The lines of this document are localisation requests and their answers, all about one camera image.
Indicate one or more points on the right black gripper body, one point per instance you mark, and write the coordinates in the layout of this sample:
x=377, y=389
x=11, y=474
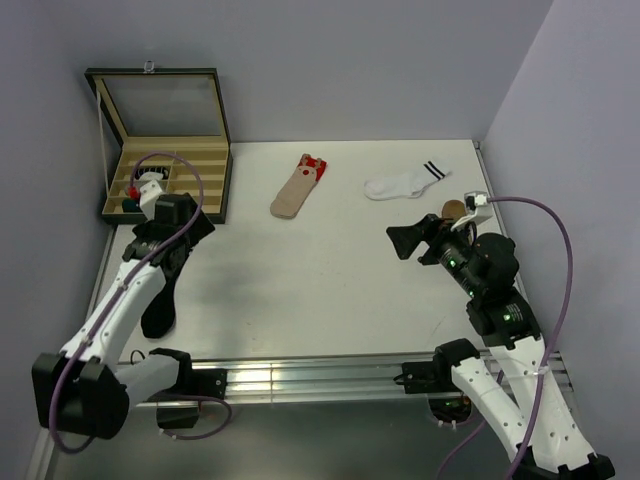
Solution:
x=448, y=246

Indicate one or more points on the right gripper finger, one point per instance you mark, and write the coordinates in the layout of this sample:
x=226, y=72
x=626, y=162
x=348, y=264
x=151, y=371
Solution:
x=405, y=246
x=406, y=234

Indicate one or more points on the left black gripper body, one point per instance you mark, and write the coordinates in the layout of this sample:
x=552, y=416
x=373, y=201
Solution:
x=199, y=230

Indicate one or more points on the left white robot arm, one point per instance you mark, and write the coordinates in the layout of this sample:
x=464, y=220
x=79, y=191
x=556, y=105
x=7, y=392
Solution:
x=79, y=390

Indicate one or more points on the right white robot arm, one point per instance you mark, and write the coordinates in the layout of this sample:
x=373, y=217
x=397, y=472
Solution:
x=531, y=419

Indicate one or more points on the brown sock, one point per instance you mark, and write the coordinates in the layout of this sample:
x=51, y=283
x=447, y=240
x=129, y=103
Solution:
x=453, y=210

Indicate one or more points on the black white rolled sock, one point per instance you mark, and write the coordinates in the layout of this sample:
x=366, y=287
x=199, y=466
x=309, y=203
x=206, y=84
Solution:
x=152, y=173

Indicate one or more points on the dark green rolled sock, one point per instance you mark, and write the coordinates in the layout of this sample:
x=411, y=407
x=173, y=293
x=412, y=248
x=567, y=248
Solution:
x=130, y=206

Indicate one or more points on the white striped sock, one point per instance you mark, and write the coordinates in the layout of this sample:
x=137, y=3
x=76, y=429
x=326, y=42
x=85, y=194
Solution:
x=410, y=184

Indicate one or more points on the black compartment storage box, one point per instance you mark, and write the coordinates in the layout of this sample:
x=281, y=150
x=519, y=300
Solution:
x=166, y=116

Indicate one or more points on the beige reindeer sock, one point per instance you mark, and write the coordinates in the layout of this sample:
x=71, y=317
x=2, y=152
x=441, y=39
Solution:
x=291, y=197

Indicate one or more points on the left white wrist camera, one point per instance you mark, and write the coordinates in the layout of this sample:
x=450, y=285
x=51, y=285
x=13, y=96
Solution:
x=147, y=196

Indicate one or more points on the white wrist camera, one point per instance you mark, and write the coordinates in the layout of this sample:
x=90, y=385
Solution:
x=147, y=196
x=478, y=209

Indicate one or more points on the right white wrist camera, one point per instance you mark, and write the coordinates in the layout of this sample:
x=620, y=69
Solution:
x=478, y=209

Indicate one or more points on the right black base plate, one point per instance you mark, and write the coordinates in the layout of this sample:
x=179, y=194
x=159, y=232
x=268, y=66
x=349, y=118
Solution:
x=446, y=402

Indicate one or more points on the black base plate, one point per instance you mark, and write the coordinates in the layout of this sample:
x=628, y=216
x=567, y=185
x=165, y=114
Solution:
x=446, y=402
x=210, y=382

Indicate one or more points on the aluminium mounting rail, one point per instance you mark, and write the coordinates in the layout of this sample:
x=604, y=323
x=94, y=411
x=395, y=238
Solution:
x=313, y=379

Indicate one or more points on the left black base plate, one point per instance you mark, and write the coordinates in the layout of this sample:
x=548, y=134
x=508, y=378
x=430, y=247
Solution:
x=210, y=382

